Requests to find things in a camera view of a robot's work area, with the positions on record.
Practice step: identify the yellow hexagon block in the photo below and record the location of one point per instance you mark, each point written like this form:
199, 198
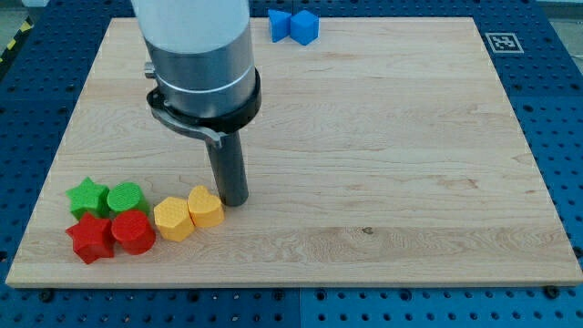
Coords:
173, 220

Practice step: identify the red star block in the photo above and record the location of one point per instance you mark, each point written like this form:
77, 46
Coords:
92, 238

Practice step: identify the white fiducial marker tag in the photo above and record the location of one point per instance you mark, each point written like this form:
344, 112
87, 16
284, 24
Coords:
504, 43

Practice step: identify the green star block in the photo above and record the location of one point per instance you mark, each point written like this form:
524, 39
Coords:
88, 197

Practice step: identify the blue triangle block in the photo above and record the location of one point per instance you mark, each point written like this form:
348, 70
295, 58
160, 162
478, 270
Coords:
280, 24

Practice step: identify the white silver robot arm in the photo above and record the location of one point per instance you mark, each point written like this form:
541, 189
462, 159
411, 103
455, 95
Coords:
201, 58

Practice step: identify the green cylinder block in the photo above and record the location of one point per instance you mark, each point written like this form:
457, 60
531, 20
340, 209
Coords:
127, 196

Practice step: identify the red cylinder block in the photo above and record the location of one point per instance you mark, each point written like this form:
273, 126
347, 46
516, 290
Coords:
132, 230

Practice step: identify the wooden board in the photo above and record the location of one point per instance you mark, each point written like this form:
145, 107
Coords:
385, 154

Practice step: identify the yellow heart block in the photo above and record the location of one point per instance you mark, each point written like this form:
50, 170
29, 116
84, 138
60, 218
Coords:
205, 208

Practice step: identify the blue cube block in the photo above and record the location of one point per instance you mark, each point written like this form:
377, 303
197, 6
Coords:
304, 27

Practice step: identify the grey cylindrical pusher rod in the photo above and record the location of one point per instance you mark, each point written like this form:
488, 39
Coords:
229, 171

